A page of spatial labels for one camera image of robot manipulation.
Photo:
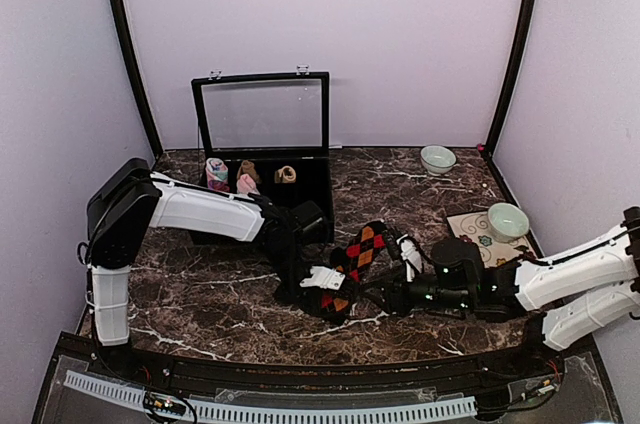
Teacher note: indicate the small circuit board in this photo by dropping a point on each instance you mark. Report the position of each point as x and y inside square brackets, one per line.
[161, 405]
[543, 388]

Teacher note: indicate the magenta rolled sock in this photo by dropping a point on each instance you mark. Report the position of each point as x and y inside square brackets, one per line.
[216, 185]

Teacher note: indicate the square floral plate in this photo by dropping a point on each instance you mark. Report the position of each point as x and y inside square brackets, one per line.
[474, 227]

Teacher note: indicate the small circuit board right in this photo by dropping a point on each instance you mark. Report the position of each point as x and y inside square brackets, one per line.
[543, 388]

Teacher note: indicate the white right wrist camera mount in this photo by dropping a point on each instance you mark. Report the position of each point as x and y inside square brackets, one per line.
[411, 257]

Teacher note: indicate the black box with glass lid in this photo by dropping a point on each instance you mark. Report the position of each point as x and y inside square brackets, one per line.
[274, 120]

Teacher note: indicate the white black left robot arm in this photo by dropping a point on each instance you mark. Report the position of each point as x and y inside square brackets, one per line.
[135, 199]

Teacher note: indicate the black left frame post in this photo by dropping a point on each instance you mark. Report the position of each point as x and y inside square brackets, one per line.
[123, 32]

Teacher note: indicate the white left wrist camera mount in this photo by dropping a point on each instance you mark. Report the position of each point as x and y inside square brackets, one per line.
[323, 278]

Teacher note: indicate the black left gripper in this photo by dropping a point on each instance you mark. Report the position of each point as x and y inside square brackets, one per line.
[309, 298]

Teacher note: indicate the black argyle orange red sock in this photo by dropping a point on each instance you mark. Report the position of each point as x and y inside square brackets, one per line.
[354, 261]

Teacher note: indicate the small circuit board left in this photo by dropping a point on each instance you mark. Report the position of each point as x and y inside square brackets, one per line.
[161, 405]

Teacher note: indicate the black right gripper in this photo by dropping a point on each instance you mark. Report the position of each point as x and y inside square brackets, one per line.
[396, 299]

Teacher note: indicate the brown rolled sock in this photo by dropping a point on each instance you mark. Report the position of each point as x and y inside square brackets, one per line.
[248, 168]

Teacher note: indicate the striped beige maroon sock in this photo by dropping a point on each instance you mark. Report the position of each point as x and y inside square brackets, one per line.
[285, 175]

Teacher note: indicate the pink white rolled sock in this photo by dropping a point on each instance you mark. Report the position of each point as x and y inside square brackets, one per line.
[246, 185]

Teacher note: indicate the black right frame post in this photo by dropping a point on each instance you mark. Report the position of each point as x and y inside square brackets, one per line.
[521, 32]

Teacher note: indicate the black frame post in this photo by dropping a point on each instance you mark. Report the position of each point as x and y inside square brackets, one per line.
[123, 32]
[521, 32]

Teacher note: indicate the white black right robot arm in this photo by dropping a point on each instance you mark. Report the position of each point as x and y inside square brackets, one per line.
[570, 294]

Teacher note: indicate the multicolour rolled sock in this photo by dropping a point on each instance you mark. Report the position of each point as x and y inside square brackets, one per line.
[216, 169]

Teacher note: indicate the pale green bowl at back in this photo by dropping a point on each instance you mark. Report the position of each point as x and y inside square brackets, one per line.
[437, 160]

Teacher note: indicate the pale green bowl on plate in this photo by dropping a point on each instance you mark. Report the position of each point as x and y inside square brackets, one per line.
[507, 222]

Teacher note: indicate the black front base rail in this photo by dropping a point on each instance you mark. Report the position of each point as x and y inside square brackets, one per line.
[481, 372]

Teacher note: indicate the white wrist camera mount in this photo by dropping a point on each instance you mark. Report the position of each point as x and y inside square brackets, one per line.
[411, 257]
[323, 278]

